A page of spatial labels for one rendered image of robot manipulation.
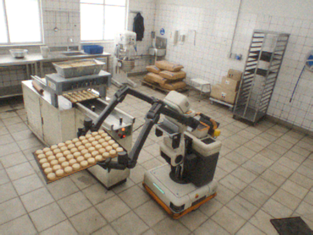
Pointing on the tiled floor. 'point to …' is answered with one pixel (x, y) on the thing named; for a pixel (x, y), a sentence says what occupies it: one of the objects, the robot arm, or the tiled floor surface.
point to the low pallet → (162, 87)
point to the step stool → (201, 86)
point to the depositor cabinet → (49, 116)
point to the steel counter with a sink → (69, 54)
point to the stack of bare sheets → (291, 226)
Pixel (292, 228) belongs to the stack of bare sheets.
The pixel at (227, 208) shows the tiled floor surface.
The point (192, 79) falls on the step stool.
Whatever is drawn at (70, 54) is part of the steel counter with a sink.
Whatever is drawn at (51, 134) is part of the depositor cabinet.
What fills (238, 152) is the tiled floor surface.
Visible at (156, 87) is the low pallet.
